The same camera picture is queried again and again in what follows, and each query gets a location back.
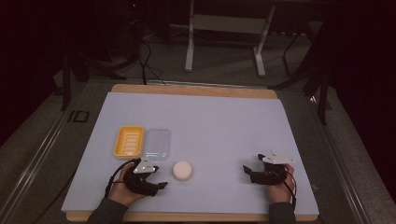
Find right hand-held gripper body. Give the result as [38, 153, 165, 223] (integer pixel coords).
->
[249, 150, 296, 187]

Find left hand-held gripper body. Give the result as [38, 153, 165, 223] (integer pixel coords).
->
[122, 158, 160, 197]

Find person's left hand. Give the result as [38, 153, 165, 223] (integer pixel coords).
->
[107, 163, 148, 208]

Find person's right hand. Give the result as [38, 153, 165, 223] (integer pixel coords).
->
[267, 163, 296, 204]

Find clear plastic container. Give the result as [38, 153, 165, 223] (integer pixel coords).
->
[143, 128, 172, 162]

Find white round soap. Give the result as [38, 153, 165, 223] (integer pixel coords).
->
[172, 161, 193, 182]

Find yellow soap dish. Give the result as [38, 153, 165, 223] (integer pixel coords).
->
[113, 125, 146, 161]

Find pale blue table mat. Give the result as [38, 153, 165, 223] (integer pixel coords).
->
[61, 91, 320, 217]

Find black metal stand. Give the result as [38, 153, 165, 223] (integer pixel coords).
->
[53, 46, 127, 112]
[269, 18, 333, 126]

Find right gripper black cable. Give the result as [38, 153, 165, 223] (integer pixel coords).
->
[281, 169, 299, 210]

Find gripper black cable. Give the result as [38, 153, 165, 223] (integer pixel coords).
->
[104, 158, 142, 199]
[281, 169, 299, 210]

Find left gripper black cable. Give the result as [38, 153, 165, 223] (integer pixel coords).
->
[104, 158, 142, 199]

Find metal floor rail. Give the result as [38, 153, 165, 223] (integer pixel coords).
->
[306, 94, 372, 224]
[0, 81, 89, 224]

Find black floor cables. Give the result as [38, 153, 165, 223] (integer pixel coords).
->
[134, 38, 167, 86]

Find white metal desk frame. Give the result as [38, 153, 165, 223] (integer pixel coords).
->
[184, 0, 277, 77]

